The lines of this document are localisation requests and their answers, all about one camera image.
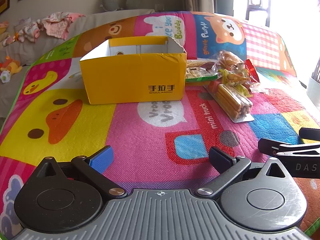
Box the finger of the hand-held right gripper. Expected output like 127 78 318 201
258 137 320 159
299 127 320 142

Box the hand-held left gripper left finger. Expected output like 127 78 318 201
34 145 128 200

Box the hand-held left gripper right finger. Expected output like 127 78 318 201
196 147 290 201

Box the biscuit stick packet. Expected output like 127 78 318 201
204 81 255 123

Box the long yellow snack packet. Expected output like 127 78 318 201
234 83 253 98

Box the cartoon print snack packet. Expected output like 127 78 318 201
221 69 252 87

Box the red snack packet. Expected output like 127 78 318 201
244 59 260 83

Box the yellow cardboard box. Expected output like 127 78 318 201
79 36 187 105

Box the green cracker packet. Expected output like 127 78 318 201
185 60 219 83

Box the brown spiral treat packet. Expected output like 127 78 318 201
199 62 219 72

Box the clear bag of round cookies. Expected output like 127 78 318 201
216 50 244 70

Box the white bin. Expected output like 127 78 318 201
306 77 320 99

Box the colourful cartoon play mat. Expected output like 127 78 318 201
0 11 320 240

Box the small white green toy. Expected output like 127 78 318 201
0 70 12 83

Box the orange plush toy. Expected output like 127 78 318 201
0 56 23 74

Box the dark wooden chair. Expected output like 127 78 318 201
246 0 272 27

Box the pink baby clothes pile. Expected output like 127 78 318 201
41 12 85 39

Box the white floral baby garment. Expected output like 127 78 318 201
14 17 42 43

